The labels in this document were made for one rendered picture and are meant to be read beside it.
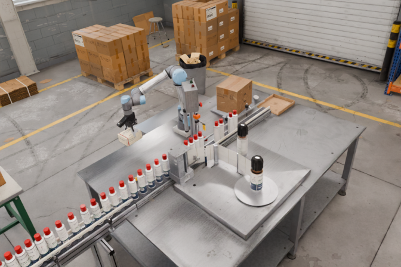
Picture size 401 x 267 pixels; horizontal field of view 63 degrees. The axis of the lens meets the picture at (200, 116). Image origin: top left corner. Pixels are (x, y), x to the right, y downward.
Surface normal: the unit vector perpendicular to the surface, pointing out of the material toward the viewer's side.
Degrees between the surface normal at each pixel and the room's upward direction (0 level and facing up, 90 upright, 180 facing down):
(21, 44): 90
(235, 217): 0
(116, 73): 88
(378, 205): 0
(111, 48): 90
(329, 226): 0
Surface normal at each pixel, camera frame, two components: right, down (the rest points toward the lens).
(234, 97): -0.60, 0.45
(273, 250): -0.07, -0.85
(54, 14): 0.75, 0.31
